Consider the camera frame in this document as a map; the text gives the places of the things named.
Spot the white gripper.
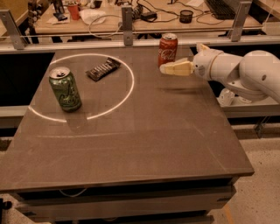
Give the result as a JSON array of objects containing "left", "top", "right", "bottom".
[{"left": 159, "top": 43, "right": 223, "bottom": 80}]

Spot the red coke can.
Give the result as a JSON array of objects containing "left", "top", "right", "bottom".
[{"left": 157, "top": 33, "right": 178, "bottom": 67}]

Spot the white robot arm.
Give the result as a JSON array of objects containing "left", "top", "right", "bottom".
[{"left": 159, "top": 44, "right": 280, "bottom": 103}]

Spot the green soda can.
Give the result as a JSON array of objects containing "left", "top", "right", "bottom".
[{"left": 49, "top": 66, "right": 81, "bottom": 112}]

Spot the black round container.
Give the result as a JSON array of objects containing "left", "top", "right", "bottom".
[{"left": 179, "top": 10, "right": 193, "bottom": 24}]

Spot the black keyboard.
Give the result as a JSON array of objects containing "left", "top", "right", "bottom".
[{"left": 204, "top": 0, "right": 235, "bottom": 20}]

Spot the black power adapter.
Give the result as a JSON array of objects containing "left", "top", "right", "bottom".
[{"left": 140, "top": 11, "right": 158, "bottom": 22}]

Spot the dark snack bar wrapper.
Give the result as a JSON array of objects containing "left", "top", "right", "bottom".
[{"left": 86, "top": 58, "right": 121, "bottom": 81}]

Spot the white crumpled paper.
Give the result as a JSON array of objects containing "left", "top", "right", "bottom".
[{"left": 80, "top": 9, "right": 106, "bottom": 25}]

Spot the red cup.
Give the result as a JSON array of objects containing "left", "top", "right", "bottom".
[{"left": 67, "top": 4, "right": 80, "bottom": 20}]

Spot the grey drawer cabinet front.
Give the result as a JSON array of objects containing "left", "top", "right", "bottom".
[{"left": 16, "top": 185, "right": 235, "bottom": 222}]

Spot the metal bracket post right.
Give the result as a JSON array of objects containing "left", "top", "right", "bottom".
[{"left": 228, "top": 1, "right": 251, "bottom": 42}]

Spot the metal bracket post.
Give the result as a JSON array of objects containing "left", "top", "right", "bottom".
[
  {"left": 228, "top": 1, "right": 251, "bottom": 42},
  {"left": 0, "top": 9, "right": 26, "bottom": 50},
  {"left": 122, "top": 5, "right": 133, "bottom": 46}
]

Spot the metal bracket post centre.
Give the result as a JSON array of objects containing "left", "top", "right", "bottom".
[{"left": 122, "top": 5, "right": 133, "bottom": 46}]

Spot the white cable loop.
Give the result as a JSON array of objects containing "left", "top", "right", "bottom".
[{"left": 87, "top": 14, "right": 123, "bottom": 39}]

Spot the metal bracket post left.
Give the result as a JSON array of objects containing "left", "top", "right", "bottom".
[{"left": 0, "top": 9, "right": 26, "bottom": 50}]

